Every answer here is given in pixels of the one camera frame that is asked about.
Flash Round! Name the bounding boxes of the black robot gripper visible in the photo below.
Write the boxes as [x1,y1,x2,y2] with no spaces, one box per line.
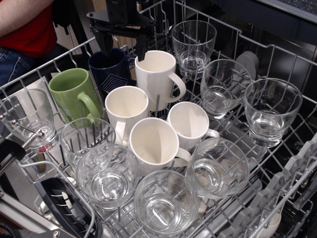
[87,0,156,61]

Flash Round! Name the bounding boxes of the dark blue ceramic mug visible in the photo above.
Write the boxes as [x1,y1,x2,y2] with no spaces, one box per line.
[88,48,136,98]

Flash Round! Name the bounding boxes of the tall white mug back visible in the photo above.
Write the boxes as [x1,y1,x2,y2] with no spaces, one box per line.
[135,50,186,112]

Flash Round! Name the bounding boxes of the white mug centre left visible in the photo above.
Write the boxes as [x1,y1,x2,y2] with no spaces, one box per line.
[105,86,149,147]

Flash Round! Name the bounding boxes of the green ceramic mug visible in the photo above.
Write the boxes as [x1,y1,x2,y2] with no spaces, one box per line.
[49,68,103,128]

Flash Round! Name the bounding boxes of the white mug centre right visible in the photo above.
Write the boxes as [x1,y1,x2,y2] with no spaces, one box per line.
[167,102,220,151]

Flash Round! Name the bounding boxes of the white mug front centre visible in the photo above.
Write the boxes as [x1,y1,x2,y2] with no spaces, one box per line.
[128,118,191,176]

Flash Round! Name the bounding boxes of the clear glass back top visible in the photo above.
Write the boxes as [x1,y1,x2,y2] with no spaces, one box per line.
[171,20,217,80]

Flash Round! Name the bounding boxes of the clear glass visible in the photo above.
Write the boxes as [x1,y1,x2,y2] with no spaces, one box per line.
[200,59,253,119]
[171,20,217,80]
[0,89,58,153]
[134,170,199,238]
[244,78,303,148]
[60,117,116,172]
[186,138,250,199]
[76,143,140,210]

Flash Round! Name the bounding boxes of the person in red shirt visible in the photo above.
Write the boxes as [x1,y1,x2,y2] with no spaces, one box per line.
[0,0,57,86]

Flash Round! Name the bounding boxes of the clear glass left middle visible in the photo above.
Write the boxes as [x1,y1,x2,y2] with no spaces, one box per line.
[60,117,116,172]

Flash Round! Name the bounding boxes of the clear glass back middle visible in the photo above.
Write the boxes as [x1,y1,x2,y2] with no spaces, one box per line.
[200,59,253,119]

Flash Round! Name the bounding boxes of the clear glass far left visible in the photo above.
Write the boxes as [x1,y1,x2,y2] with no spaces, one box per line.
[0,89,58,153]

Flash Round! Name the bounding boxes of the metal rod with balls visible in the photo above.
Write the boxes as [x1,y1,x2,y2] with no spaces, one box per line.
[0,114,46,148]

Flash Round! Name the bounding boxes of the clear glass front left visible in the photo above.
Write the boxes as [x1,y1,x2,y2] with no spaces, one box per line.
[76,143,140,210]

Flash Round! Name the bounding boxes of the clear glass far right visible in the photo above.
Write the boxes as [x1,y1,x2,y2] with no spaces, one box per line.
[244,78,303,148]

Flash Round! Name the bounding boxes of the clear glass front right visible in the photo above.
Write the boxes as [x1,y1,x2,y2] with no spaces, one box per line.
[186,138,250,199]

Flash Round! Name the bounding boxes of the clear glass front bottom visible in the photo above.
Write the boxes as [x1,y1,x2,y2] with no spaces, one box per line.
[134,170,199,238]

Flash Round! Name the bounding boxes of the grey plastic tine holder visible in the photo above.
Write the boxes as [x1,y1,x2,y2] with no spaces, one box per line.
[218,136,317,238]

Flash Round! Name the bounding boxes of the grey wire dishwasher rack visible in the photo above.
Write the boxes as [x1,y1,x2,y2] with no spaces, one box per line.
[0,0,317,238]

